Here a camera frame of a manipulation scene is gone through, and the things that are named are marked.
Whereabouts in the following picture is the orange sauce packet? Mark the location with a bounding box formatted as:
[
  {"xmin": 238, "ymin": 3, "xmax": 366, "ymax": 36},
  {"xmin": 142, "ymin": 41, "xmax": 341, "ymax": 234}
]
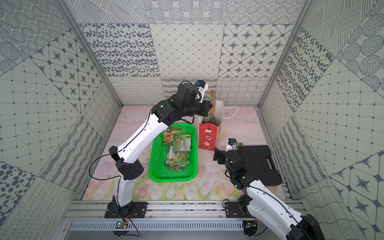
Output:
[{"xmin": 206, "ymin": 90, "xmax": 216, "ymax": 123}]

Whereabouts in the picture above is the white red paper bag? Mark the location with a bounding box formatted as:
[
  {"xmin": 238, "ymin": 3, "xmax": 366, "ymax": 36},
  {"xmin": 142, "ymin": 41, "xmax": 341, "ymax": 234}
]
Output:
[{"xmin": 198, "ymin": 100, "xmax": 240, "ymax": 151}]

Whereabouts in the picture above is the orange mushroom soup packet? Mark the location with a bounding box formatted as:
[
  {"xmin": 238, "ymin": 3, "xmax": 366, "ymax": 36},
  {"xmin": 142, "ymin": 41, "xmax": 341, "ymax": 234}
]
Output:
[{"xmin": 163, "ymin": 127, "xmax": 182, "ymax": 146}]

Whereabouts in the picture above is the green barcode packet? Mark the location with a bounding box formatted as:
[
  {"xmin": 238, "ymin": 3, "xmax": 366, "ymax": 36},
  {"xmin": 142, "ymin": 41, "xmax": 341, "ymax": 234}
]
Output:
[{"xmin": 164, "ymin": 149, "xmax": 190, "ymax": 172}]

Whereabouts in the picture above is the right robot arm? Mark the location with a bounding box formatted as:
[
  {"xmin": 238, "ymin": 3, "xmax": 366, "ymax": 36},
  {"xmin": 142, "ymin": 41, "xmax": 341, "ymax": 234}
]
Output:
[{"xmin": 214, "ymin": 148, "xmax": 325, "ymax": 240}]

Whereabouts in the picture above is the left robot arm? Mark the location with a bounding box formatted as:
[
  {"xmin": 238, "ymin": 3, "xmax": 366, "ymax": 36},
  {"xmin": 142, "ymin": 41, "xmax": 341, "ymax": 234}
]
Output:
[{"xmin": 109, "ymin": 80, "xmax": 213, "ymax": 211}]

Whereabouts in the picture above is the black plastic case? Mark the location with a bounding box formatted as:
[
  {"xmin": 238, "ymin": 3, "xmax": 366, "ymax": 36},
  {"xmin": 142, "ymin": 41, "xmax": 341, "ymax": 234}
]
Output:
[{"xmin": 239, "ymin": 145, "xmax": 283, "ymax": 187}]

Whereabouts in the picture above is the green seaweed packet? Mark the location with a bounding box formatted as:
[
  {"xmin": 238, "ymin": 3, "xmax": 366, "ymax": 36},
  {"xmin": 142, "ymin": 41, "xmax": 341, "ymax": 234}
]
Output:
[{"xmin": 173, "ymin": 133, "xmax": 192, "ymax": 152}]

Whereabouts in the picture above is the right circuit board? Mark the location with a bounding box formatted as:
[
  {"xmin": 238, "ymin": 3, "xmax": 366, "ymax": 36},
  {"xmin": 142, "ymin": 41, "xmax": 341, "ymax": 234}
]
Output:
[{"xmin": 243, "ymin": 221, "xmax": 258, "ymax": 237}]

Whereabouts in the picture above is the circuit board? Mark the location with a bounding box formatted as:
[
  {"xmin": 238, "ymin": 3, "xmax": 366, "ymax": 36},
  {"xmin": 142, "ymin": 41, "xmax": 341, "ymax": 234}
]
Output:
[
  {"xmin": 115, "ymin": 221, "xmax": 128, "ymax": 229},
  {"xmin": 243, "ymin": 221, "xmax": 258, "ymax": 237}
]

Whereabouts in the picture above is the left circuit board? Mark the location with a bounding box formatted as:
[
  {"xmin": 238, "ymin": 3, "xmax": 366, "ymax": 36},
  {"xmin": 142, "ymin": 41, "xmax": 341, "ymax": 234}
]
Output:
[{"xmin": 115, "ymin": 221, "xmax": 128, "ymax": 229}]

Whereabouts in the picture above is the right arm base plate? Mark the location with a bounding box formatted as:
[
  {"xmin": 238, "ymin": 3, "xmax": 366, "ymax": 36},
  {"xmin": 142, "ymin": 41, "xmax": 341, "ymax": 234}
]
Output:
[{"xmin": 223, "ymin": 201, "xmax": 253, "ymax": 219}]

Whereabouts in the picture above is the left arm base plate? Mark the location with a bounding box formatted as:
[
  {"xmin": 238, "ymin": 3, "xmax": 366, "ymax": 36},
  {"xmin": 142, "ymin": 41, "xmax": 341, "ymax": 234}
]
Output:
[{"xmin": 105, "ymin": 201, "xmax": 148, "ymax": 219}]

